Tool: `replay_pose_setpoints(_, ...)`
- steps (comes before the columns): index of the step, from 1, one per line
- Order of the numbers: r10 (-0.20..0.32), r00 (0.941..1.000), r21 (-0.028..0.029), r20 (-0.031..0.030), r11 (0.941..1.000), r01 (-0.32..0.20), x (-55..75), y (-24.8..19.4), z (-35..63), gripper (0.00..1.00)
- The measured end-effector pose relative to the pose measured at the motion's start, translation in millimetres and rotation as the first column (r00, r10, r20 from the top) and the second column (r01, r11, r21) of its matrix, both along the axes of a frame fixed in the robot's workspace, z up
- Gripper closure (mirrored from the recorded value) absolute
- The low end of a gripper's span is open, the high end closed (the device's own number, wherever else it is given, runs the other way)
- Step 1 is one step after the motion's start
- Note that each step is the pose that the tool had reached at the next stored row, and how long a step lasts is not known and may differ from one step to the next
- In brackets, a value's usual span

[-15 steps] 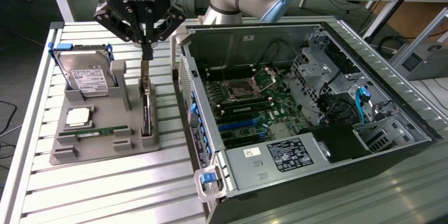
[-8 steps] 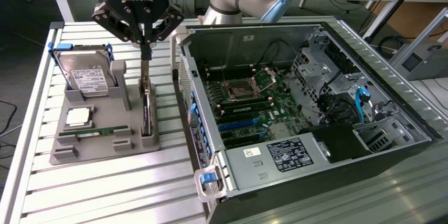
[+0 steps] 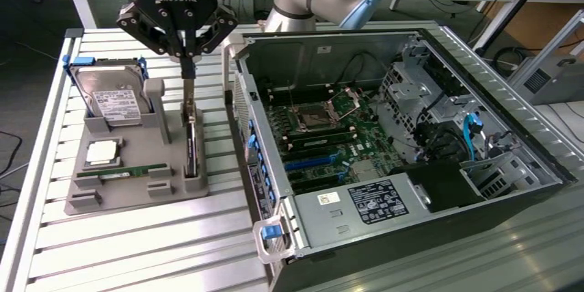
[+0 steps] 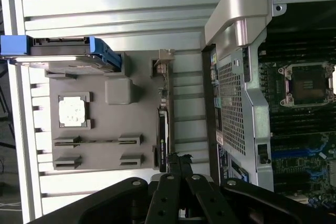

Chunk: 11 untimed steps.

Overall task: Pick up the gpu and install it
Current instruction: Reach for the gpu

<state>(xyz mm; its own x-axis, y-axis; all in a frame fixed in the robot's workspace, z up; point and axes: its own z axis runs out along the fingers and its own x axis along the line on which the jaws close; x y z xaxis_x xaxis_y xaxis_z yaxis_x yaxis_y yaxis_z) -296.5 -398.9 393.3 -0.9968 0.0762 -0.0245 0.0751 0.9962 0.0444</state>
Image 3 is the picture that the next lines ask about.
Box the grey power supply unit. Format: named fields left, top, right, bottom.
left=290, top=172, right=432, bottom=248

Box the green RAM stick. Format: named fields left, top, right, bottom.
left=76, top=164, right=168, bottom=180

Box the black tripod pole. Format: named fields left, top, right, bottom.
left=472, top=0, right=560, bottom=53

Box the silver CPU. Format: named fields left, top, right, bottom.
left=85, top=140, right=120, bottom=166

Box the green motherboard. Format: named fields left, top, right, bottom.
left=264, top=83, right=402, bottom=194

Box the hard disk drive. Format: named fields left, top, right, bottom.
left=61, top=55, right=152, bottom=115

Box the blue wire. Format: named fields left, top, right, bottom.
left=461, top=110, right=484, bottom=163

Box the grey parts rack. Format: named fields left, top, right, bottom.
left=62, top=78, right=210, bottom=216

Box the graphics card with metal bracket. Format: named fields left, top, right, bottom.
left=181, top=78, right=204, bottom=180

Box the open black PC case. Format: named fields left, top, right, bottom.
left=221, top=25, right=578, bottom=292

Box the black RAM stick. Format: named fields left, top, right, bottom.
left=285, top=127, right=360, bottom=151

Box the silver hard disk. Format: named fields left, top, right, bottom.
left=74, top=64, right=152, bottom=127

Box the grey computer tower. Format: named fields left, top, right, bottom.
left=505, top=10, right=584, bottom=107

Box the metal socket cover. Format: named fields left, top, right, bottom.
left=324, top=88, right=365, bottom=118

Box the metal disk bay cage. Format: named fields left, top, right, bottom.
left=380, top=61, right=457, bottom=135

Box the grey slotted disk bay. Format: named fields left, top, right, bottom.
left=460, top=151, right=562, bottom=200

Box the black plastic shroud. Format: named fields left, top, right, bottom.
left=392, top=161, right=484, bottom=213

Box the blue expansion slot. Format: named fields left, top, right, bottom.
left=282, top=155, right=338, bottom=170

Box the CPU socket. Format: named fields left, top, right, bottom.
left=293, top=103, right=338, bottom=132

